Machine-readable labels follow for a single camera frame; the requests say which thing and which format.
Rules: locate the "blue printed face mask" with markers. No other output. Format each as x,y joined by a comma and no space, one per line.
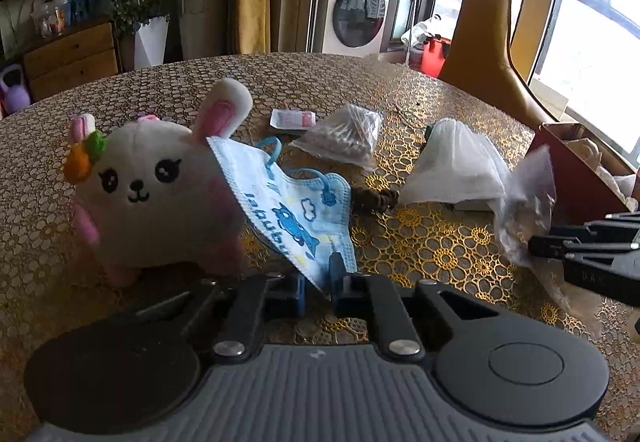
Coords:
280,202

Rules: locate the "white tall planter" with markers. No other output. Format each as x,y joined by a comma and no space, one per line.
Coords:
150,41

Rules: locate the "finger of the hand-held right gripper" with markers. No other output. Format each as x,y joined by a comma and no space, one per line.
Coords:
615,228
550,246

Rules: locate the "black framed window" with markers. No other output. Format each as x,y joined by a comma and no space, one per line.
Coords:
600,21

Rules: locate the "brown hair scrunchie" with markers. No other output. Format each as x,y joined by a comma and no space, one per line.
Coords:
380,201

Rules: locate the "wooden drawer cabinet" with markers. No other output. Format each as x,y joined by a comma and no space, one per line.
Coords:
70,56

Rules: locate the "cotton swab bag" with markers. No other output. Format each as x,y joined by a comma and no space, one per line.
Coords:
340,136

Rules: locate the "clear plastic bag dark contents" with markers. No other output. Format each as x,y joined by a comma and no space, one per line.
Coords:
525,202

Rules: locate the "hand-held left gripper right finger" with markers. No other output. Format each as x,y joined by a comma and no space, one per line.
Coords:
342,292

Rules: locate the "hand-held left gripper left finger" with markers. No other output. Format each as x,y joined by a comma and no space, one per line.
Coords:
295,294

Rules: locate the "red plastic container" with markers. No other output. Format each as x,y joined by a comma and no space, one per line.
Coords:
432,54

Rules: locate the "red rectangular box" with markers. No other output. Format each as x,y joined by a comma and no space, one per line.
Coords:
570,171

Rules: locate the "mustard yellow giraffe statue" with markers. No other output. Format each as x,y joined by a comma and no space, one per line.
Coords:
475,46

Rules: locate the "small pink white packet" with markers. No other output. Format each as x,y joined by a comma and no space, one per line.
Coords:
295,119

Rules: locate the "doll in clear case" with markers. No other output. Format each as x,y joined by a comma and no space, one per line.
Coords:
50,19

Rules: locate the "white storage box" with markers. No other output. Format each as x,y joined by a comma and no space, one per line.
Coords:
550,96

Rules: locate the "white plastic bag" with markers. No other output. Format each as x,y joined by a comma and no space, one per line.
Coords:
450,166

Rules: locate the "white plush rabbit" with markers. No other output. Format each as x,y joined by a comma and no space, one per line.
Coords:
150,202

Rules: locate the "purple kettlebell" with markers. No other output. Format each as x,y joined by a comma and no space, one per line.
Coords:
15,96

